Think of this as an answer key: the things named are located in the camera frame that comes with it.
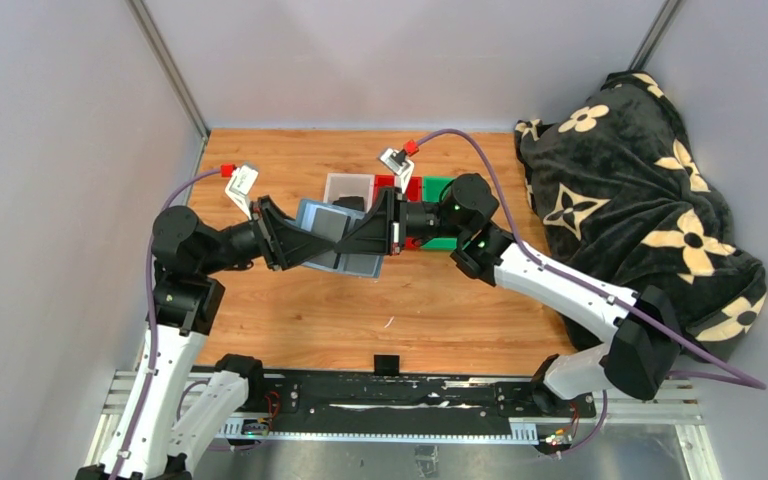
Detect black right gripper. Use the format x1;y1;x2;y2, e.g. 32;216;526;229
334;188;469;259

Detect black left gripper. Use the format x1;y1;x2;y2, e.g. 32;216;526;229
200;195;336;275

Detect blue card holder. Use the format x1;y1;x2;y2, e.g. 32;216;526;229
296;199;383;278

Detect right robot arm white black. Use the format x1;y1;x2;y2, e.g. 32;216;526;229
335;173;681;418

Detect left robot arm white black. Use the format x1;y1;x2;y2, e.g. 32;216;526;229
76;197;335;479

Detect red plastic bin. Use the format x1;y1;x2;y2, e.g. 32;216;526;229
373;175;422;250

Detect white plastic bin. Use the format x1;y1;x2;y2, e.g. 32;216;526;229
323;172;375;211

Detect green plastic bin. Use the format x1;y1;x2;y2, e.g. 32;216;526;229
417;176;460;253

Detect black floral blanket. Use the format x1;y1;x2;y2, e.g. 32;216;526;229
513;70;767;360

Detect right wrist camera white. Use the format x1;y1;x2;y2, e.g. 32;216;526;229
378;148;415;194

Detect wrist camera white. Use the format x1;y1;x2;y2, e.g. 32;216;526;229
378;148;415;194
221;163;259;219

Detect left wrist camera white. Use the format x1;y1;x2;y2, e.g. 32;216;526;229
221;163;259;219

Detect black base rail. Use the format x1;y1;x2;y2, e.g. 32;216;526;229
217;369;598;446

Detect left aluminium frame post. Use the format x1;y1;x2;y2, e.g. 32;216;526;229
126;0;211;143

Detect aluminium frame post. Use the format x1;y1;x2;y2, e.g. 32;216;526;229
126;0;211;143
628;0;685;70

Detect right aluminium frame post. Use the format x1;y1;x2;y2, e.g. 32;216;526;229
628;0;685;70

